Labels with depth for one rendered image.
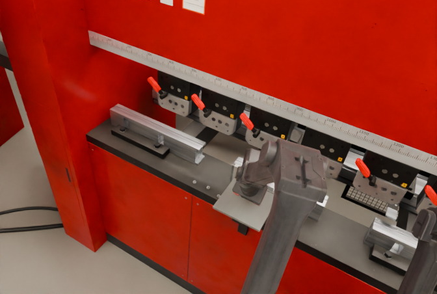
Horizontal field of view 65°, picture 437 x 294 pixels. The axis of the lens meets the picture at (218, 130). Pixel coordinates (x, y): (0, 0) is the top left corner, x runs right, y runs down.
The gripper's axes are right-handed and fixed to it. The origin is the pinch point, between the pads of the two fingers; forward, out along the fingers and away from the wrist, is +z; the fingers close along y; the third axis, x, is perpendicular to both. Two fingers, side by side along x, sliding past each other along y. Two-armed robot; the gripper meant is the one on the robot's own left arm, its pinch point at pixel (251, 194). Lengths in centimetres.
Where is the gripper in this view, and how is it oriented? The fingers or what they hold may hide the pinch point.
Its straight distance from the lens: 123.8
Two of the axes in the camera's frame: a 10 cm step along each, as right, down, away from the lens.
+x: -4.6, 8.3, -3.0
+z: 1.7, 4.1, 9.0
